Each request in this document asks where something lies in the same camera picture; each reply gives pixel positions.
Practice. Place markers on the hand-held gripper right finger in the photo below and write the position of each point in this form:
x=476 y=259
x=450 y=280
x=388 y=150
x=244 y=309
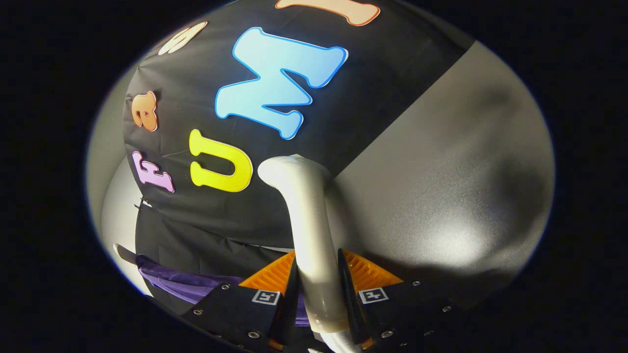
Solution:
x=392 y=309

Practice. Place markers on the black backdrop cloth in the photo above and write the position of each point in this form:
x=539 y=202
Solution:
x=343 y=113

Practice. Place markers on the grey drawer cabinet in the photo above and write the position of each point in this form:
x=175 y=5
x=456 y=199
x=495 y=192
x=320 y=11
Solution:
x=441 y=171

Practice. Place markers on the plain black side curtain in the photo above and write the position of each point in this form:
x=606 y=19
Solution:
x=196 y=235

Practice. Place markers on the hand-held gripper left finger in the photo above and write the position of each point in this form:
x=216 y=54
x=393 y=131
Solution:
x=245 y=309

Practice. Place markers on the black binder clip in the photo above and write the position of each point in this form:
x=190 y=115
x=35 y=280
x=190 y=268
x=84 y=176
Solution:
x=142 y=203

